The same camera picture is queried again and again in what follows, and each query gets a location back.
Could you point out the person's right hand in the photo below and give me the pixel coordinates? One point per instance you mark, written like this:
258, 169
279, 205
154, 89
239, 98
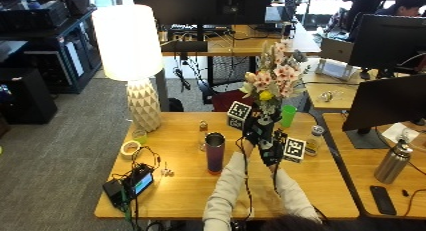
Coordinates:
272, 152

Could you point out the large black monitor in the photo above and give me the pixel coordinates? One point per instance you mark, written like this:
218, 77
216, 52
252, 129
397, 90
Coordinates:
202, 6

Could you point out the small black earbud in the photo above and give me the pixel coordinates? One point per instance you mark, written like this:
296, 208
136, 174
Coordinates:
405, 192

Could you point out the white tablet stand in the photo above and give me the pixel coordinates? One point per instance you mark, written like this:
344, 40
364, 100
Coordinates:
335, 69

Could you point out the small clear glass bottle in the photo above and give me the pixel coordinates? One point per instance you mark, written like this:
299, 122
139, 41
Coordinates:
203, 134

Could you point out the steel water bottle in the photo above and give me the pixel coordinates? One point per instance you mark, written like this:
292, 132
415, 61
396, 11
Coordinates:
393, 162

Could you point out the purple metal tumbler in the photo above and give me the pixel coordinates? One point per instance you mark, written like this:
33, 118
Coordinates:
215, 152

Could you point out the small green cup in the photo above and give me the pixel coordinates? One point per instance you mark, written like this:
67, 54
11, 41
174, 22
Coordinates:
140, 136

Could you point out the black cabinet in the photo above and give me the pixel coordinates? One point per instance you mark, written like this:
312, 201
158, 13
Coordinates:
27, 94

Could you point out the person's left hand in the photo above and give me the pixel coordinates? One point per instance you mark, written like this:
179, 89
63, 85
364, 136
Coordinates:
254, 131

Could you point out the silver laptop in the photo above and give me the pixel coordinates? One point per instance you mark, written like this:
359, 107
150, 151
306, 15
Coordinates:
336, 49

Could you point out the black shelf unit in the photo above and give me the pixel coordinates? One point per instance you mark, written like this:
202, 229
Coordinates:
54, 47

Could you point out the white paper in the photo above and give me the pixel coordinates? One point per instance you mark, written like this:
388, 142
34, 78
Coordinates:
400, 131

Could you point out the yellow liquid bottle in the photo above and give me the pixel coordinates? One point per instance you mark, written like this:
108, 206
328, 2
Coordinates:
315, 141

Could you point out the white marker cube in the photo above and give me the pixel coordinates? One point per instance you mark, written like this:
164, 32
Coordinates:
239, 115
295, 149

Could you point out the small metal clips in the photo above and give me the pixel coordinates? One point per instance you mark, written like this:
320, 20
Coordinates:
167, 172

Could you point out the red chair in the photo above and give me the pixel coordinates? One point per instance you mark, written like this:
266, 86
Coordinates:
231, 100

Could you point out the black device with screen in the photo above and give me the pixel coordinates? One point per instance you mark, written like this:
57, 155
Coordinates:
142, 183

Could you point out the clear glasses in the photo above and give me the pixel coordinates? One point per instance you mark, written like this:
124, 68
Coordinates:
328, 96

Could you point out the white table lamp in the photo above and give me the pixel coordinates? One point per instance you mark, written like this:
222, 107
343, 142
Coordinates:
131, 51

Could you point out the black phone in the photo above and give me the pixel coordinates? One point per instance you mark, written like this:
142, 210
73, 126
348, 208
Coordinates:
383, 200

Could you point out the pink flower bouquet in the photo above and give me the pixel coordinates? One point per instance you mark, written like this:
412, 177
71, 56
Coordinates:
278, 77

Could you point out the black box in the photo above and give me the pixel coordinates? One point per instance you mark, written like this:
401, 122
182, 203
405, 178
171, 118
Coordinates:
114, 192

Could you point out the green plastic cup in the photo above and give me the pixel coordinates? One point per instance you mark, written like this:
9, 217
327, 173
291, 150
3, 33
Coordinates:
288, 116

